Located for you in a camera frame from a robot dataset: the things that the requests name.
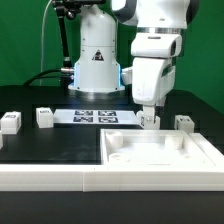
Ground black camera stand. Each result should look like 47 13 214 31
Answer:
52 0 106 67

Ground black cables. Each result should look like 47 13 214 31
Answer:
22 67 75 88

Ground white cable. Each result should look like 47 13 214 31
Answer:
39 0 54 87

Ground white sheet with tags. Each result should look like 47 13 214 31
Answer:
54 109 138 125

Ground white square tabletop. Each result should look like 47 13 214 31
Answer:
100 129 214 166

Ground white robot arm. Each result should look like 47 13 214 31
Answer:
70 0 200 128

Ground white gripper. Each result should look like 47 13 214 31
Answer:
132 58 176 124

